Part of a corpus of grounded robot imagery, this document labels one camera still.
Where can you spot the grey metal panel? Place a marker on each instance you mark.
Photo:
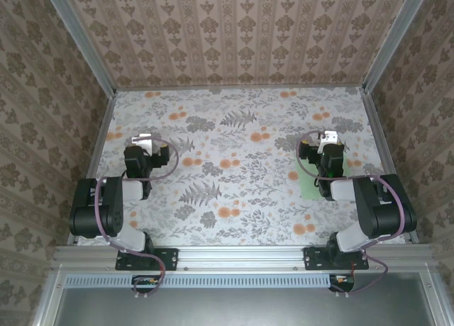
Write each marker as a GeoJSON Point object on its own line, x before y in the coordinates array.
{"type": "Point", "coordinates": [241, 308]}

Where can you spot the light green paper sheet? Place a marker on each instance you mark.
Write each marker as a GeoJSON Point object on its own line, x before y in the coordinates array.
{"type": "Point", "coordinates": [306, 184]}

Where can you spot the floral table cover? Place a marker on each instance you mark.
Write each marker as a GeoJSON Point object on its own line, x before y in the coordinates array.
{"type": "Point", "coordinates": [248, 226]}

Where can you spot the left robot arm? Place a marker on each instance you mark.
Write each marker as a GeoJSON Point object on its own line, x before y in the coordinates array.
{"type": "Point", "coordinates": [88, 205]}

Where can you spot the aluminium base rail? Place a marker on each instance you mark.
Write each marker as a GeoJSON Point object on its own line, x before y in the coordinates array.
{"type": "Point", "coordinates": [241, 257]}

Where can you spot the small connector board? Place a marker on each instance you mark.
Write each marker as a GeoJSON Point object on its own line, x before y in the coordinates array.
{"type": "Point", "coordinates": [342, 280]}
{"type": "Point", "coordinates": [145, 281]}

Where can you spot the aluminium side rail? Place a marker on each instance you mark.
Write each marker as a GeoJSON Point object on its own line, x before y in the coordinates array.
{"type": "Point", "coordinates": [93, 163]}
{"type": "Point", "coordinates": [387, 163]}

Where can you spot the aluminium corner post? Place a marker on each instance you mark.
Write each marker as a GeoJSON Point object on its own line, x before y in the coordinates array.
{"type": "Point", "coordinates": [395, 39]}
{"type": "Point", "coordinates": [81, 39]}

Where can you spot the aluminium rear rail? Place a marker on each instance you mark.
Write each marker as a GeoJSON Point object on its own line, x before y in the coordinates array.
{"type": "Point", "coordinates": [354, 89]}

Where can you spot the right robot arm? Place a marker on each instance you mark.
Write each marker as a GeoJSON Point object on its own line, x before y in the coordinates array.
{"type": "Point", "coordinates": [390, 209]}

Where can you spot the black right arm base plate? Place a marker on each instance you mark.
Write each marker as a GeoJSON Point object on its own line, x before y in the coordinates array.
{"type": "Point", "coordinates": [312, 260]}

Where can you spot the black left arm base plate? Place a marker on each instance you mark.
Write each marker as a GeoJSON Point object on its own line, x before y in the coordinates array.
{"type": "Point", "coordinates": [170, 258]}

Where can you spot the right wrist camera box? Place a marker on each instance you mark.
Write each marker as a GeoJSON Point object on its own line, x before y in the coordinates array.
{"type": "Point", "coordinates": [328, 138]}

